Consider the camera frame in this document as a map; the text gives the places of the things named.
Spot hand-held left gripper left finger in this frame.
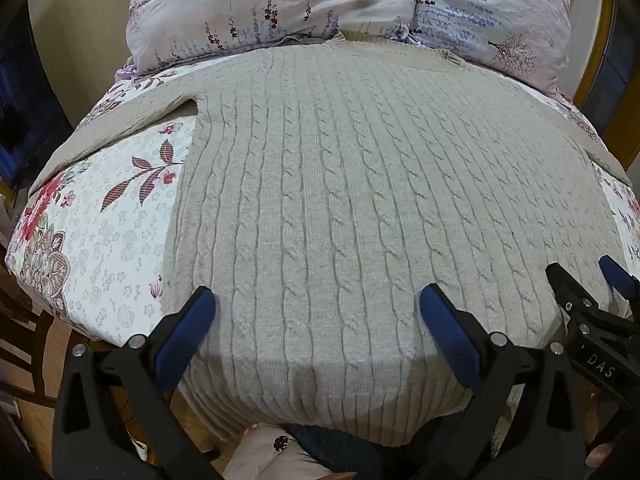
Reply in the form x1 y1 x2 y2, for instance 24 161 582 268
52 286 222 480

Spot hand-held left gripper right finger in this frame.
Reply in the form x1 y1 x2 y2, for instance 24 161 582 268
419 284 590 480

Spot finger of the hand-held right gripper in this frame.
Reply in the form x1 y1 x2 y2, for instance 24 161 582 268
545 263 597 317
598 255 640 307

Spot beige cable-knit sweater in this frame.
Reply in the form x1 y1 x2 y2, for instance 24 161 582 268
30 30 632 447

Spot person's right hand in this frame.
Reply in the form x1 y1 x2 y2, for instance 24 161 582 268
580 389 634 478

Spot floral bedsheet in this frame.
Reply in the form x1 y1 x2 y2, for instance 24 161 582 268
5 57 640 358

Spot person's dark blue trousers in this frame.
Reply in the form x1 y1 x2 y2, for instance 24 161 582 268
289 420 451 480

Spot dark wooden chair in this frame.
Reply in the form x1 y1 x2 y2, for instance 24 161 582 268
0 240 68 413

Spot dark screen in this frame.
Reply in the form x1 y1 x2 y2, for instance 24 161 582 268
0 17 77 192

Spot lavender print quilt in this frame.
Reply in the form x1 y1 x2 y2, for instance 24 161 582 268
115 0 587 102

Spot yellow wooden frame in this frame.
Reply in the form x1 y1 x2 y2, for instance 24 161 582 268
569 0 640 183

